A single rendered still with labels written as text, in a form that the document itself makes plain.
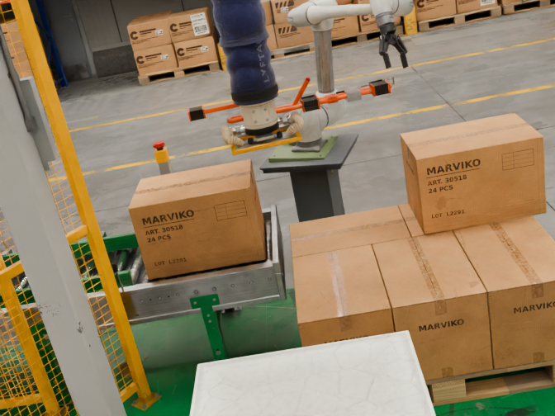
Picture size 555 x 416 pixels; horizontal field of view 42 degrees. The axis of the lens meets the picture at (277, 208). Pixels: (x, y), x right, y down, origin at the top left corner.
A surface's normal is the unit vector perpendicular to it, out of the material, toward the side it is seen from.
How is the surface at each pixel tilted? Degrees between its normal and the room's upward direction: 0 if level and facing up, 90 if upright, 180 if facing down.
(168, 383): 0
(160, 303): 90
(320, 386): 0
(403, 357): 0
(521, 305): 90
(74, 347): 90
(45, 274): 90
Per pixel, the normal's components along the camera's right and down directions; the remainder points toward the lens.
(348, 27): 0.03, 0.42
